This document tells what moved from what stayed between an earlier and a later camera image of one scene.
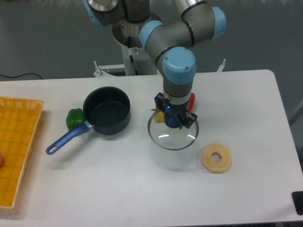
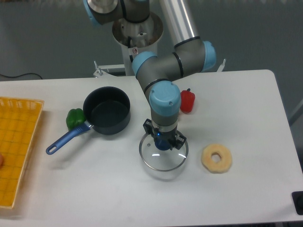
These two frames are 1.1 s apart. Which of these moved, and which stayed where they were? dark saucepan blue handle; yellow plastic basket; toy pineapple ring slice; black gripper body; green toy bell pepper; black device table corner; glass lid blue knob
Moved: glass lid blue knob; black gripper body
Stayed: yellow plastic basket; green toy bell pepper; dark saucepan blue handle; black device table corner; toy pineapple ring slice
